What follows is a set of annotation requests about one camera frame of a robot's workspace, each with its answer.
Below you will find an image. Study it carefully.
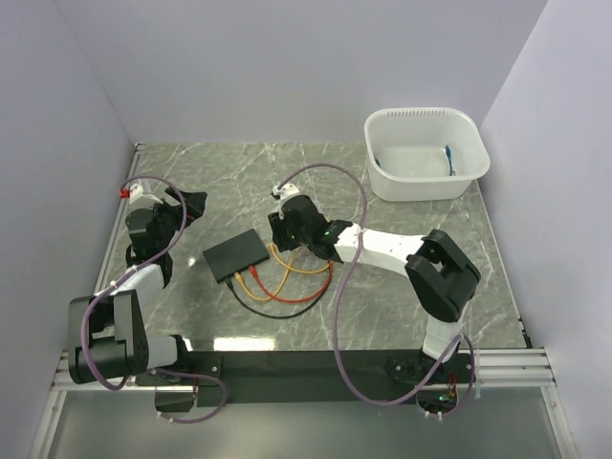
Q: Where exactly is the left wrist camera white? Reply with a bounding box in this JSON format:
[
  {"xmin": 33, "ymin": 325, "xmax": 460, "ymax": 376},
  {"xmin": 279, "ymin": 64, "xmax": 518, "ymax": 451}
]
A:
[{"xmin": 119, "ymin": 179, "xmax": 161, "ymax": 206}]

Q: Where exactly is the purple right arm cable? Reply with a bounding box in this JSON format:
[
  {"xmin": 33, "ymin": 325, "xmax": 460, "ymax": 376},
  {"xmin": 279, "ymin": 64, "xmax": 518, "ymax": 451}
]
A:
[{"xmin": 279, "ymin": 163, "xmax": 477, "ymax": 422}]

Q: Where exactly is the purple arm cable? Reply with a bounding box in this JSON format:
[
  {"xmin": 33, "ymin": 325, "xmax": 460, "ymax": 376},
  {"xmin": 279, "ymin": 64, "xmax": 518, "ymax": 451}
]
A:
[
  {"xmin": 279, "ymin": 163, "xmax": 477, "ymax": 422},
  {"xmin": 81, "ymin": 175, "xmax": 229, "ymax": 424}
]

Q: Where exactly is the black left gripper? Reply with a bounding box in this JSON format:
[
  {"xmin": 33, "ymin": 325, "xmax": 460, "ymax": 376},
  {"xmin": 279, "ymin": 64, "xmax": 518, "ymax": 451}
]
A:
[{"xmin": 145, "ymin": 186, "xmax": 207, "ymax": 251}]

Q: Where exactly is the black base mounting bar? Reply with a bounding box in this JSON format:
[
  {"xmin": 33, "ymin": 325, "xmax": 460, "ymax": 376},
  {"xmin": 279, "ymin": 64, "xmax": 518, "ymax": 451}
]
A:
[{"xmin": 136, "ymin": 350, "xmax": 474, "ymax": 407}]

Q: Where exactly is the red ethernet cable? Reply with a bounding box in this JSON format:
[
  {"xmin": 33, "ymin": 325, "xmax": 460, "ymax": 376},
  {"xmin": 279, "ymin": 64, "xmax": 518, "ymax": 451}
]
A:
[{"xmin": 247, "ymin": 260, "xmax": 334, "ymax": 305}]

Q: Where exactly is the black network switch box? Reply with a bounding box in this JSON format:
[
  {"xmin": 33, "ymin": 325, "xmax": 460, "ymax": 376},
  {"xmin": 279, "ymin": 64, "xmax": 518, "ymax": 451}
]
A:
[{"xmin": 203, "ymin": 229, "xmax": 270, "ymax": 284}]

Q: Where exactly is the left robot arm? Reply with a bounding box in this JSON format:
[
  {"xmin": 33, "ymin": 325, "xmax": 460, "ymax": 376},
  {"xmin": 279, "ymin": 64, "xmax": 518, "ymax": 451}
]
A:
[{"xmin": 84, "ymin": 183, "xmax": 208, "ymax": 384}]

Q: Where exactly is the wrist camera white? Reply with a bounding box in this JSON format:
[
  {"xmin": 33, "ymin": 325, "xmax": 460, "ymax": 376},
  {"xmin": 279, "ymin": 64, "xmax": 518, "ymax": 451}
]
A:
[
  {"xmin": 119, "ymin": 179, "xmax": 161, "ymax": 206},
  {"xmin": 271, "ymin": 183, "xmax": 300, "ymax": 200}
]

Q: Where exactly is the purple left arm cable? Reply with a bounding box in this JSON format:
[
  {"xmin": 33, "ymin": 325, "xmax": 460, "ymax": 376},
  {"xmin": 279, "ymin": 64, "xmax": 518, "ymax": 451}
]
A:
[{"xmin": 81, "ymin": 175, "xmax": 229, "ymax": 424}]

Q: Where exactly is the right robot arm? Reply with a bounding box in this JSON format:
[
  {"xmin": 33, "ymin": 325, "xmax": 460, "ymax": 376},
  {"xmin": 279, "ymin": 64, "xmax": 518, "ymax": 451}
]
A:
[{"xmin": 268, "ymin": 184, "xmax": 481, "ymax": 382}]

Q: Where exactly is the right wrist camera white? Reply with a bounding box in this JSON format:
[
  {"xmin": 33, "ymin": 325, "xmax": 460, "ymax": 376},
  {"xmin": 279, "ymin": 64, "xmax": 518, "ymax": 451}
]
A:
[{"xmin": 271, "ymin": 183, "xmax": 300, "ymax": 200}]

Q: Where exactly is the blue ethernet cable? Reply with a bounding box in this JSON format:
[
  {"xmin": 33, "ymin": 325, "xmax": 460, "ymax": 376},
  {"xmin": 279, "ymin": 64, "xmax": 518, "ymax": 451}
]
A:
[{"xmin": 373, "ymin": 144, "xmax": 458, "ymax": 177}]

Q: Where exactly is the orange ethernet cable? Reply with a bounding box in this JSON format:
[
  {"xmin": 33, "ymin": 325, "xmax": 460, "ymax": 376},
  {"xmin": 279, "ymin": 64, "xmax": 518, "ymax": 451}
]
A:
[{"xmin": 235, "ymin": 243, "xmax": 331, "ymax": 303}]

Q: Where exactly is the aluminium frame rail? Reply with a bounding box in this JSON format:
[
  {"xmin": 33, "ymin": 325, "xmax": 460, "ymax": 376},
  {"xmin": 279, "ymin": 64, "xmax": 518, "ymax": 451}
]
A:
[{"xmin": 51, "ymin": 348, "xmax": 557, "ymax": 391}]

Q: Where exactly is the black power cable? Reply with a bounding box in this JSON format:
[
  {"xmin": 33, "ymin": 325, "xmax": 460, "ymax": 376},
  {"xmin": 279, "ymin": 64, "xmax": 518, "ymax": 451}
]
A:
[{"xmin": 225, "ymin": 279, "xmax": 331, "ymax": 320}]

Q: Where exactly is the white plastic basin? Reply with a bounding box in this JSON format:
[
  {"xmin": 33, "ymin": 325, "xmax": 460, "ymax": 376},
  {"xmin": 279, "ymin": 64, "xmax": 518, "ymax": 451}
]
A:
[{"xmin": 363, "ymin": 107, "xmax": 491, "ymax": 202}]

